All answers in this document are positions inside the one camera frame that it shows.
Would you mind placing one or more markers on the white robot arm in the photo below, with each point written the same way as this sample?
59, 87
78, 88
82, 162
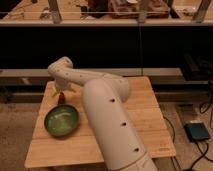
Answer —
103, 95

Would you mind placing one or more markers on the black foot pedal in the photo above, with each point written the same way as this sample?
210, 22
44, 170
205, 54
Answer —
196, 132

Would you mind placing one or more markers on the wooden table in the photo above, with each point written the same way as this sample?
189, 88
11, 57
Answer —
80, 147

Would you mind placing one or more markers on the green ceramic bowl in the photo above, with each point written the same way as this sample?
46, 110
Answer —
61, 120

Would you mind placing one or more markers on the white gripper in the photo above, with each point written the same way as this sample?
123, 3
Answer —
62, 85

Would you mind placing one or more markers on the metal shelf rail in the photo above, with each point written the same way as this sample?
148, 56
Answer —
118, 71

